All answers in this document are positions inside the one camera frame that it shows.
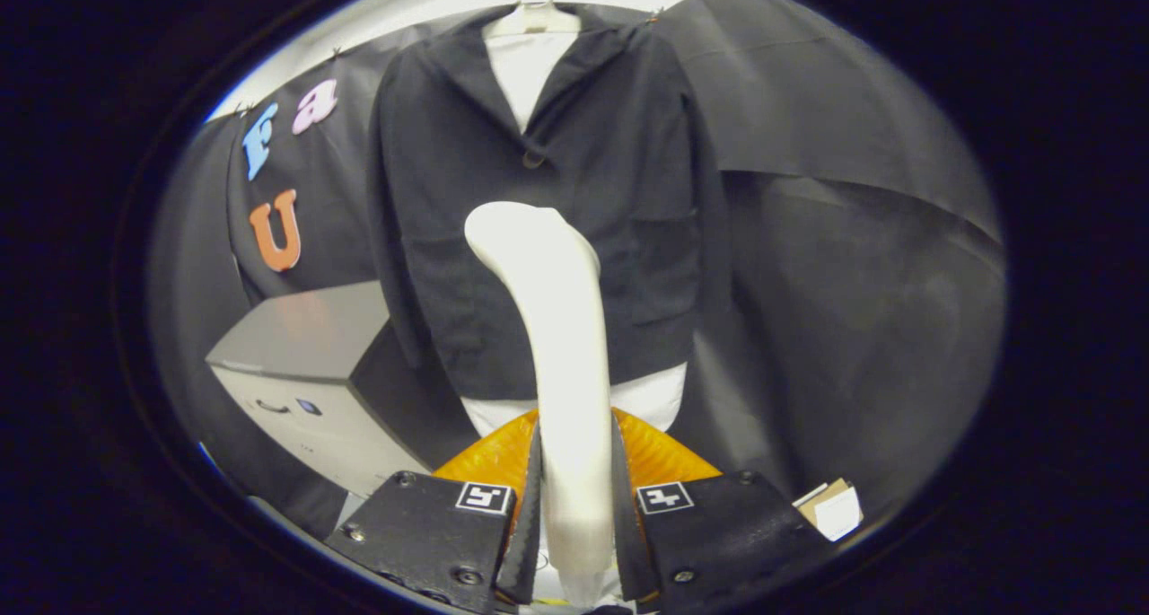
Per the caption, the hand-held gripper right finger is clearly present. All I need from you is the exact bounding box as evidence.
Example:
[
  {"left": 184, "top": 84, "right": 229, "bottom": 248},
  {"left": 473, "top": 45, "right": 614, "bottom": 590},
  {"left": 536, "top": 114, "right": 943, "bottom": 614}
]
[{"left": 614, "top": 407, "right": 831, "bottom": 614}]

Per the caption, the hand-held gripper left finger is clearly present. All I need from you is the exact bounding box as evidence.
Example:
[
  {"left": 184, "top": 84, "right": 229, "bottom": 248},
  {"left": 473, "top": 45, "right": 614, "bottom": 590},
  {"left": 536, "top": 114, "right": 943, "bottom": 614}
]
[{"left": 323, "top": 409, "right": 545, "bottom": 615}]

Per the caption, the white mannequin torso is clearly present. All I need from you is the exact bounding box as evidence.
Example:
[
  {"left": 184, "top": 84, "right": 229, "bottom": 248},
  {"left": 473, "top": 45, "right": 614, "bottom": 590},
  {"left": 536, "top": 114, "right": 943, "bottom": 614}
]
[{"left": 460, "top": 3, "right": 690, "bottom": 436}]

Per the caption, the black backdrop cloth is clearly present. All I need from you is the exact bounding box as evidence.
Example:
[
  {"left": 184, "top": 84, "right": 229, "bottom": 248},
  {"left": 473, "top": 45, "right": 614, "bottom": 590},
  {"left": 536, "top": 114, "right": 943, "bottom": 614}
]
[{"left": 148, "top": 0, "right": 1006, "bottom": 540}]

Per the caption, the black button-up jacket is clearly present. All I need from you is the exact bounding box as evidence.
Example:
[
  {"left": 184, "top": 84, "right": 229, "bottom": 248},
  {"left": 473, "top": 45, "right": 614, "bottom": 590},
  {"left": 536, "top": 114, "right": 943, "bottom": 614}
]
[{"left": 366, "top": 4, "right": 732, "bottom": 402}]

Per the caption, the cardboard box with white label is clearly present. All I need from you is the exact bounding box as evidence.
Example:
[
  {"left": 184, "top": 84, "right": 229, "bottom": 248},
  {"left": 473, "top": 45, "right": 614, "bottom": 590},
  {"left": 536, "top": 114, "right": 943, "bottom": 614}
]
[{"left": 792, "top": 478, "right": 864, "bottom": 542}]

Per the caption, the grey cabinet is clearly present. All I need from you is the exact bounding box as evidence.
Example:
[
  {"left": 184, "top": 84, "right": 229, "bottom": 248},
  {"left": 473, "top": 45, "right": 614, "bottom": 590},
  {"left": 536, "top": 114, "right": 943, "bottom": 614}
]
[{"left": 205, "top": 280, "right": 481, "bottom": 499}]

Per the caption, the white garment steamer with hose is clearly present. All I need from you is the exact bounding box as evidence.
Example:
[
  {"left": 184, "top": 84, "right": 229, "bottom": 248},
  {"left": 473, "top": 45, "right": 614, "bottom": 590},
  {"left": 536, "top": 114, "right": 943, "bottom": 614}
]
[{"left": 464, "top": 200, "right": 620, "bottom": 609}]

